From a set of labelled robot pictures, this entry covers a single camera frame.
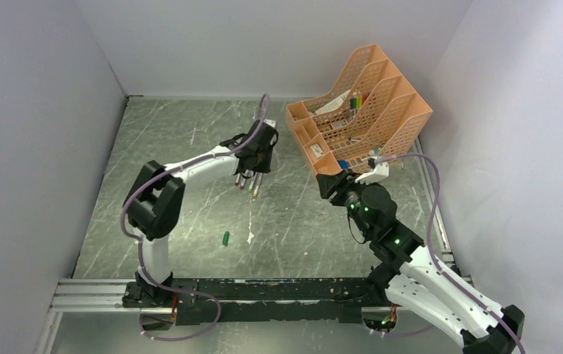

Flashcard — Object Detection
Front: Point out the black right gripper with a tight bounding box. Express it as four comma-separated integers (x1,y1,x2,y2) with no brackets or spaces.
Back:
317,167,373,238

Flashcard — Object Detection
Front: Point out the white pen green tip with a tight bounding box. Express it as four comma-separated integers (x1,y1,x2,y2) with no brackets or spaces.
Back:
248,174,257,192

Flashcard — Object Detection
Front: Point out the white pen yellow tip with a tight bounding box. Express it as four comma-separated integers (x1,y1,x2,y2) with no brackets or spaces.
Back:
252,173,263,198

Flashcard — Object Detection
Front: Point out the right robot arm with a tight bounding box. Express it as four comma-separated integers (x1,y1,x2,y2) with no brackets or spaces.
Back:
316,170,525,353

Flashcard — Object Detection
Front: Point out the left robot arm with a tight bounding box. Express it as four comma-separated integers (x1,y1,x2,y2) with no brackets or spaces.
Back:
120,119,278,307

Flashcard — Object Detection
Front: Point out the white staples box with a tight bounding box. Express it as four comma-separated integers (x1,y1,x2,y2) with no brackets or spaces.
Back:
310,144,324,156

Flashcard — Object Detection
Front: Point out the white green glue stick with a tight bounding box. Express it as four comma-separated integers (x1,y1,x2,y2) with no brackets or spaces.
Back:
368,148,381,156

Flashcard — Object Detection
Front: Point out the white paper booklet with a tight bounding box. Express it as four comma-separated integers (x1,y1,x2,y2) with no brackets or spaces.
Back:
314,89,350,115

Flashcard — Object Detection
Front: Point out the orange plastic desk organizer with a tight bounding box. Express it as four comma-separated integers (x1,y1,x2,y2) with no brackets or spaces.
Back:
286,44,433,176

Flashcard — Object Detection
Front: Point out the pack of coloured markers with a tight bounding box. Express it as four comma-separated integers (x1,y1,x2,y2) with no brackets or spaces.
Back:
348,94,363,120

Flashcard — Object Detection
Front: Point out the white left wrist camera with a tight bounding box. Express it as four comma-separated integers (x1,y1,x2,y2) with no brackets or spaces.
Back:
252,119,277,128

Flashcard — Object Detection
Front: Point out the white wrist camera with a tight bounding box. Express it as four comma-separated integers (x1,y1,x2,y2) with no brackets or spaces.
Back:
355,156,390,184
252,119,277,128

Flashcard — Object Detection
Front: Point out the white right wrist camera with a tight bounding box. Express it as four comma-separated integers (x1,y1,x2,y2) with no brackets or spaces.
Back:
355,156,390,184

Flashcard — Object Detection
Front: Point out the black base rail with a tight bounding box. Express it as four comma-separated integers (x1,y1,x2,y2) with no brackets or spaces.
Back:
122,277,394,325

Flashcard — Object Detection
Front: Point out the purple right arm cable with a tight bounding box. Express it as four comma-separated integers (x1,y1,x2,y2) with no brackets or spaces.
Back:
369,153,527,354

